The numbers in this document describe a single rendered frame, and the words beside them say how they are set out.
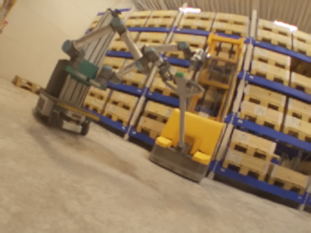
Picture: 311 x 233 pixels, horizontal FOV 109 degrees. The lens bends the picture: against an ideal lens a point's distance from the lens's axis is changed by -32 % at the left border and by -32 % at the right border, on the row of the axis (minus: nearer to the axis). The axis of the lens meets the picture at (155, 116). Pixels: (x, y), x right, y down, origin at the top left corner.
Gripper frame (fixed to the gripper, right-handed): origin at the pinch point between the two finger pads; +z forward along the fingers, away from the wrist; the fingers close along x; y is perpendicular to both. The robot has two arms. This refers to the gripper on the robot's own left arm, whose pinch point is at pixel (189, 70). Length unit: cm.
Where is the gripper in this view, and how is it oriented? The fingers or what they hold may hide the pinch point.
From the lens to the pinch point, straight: 158.0
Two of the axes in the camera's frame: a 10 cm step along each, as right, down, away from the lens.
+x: -2.3, -5.7, -7.9
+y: -8.3, -3.0, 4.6
